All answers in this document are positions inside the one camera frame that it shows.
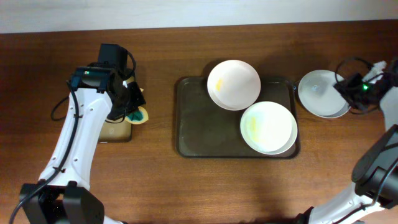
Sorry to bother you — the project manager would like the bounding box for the green yellow sponge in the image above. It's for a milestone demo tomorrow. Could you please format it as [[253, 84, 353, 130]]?
[[125, 106, 149, 125]]

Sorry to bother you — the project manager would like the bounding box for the pale green plate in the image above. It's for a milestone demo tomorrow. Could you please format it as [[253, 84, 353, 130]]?
[[297, 70, 350, 119]]

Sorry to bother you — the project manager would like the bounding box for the cream white plate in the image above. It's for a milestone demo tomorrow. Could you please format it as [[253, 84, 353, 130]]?
[[240, 101, 298, 155]]

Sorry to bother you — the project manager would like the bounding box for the pink white plate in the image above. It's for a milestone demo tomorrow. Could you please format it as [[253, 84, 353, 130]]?
[[207, 60, 261, 111]]

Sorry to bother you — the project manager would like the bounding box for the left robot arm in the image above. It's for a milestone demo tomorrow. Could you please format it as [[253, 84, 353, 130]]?
[[9, 44, 149, 224]]

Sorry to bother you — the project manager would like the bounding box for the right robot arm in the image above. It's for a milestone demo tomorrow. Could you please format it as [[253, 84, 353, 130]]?
[[292, 58, 397, 224]]

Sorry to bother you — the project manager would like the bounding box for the black soapy water tray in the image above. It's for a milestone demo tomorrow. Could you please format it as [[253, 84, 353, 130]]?
[[99, 69, 131, 142]]

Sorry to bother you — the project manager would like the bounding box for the brown serving tray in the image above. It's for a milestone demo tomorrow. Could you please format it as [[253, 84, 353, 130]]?
[[175, 77, 301, 159]]

